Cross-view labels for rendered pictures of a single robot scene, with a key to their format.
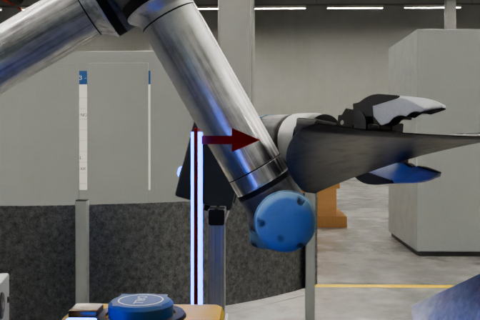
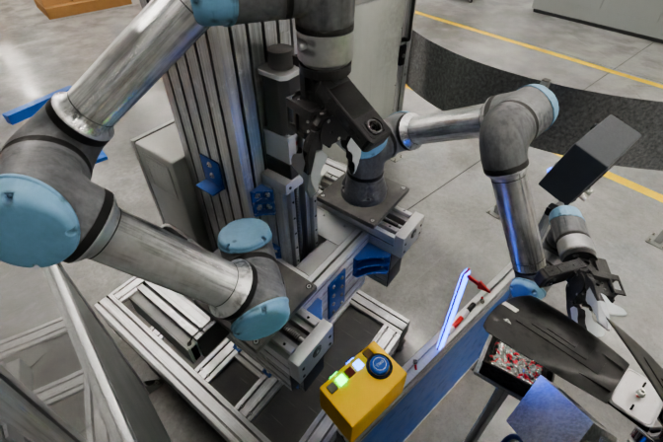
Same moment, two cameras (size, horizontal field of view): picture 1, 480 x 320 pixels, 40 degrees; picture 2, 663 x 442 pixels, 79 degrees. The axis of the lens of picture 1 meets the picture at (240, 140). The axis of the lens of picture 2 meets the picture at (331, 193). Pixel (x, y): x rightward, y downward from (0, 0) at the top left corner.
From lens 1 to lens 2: 0.74 m
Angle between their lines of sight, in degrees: 59
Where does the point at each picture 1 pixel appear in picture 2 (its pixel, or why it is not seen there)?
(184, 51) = (502, 203)
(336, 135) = (499, 334)
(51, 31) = (463, 132)
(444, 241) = not seen: outside the picture
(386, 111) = (590, 298)
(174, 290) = not seen: hidden behind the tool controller
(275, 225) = (516, 292)
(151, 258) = (579, 125)
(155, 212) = (596, 99)
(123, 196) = not seen: outside the picture
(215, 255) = (543, 226)
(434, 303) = (546, 386)
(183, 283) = not seen: hidden behind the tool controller
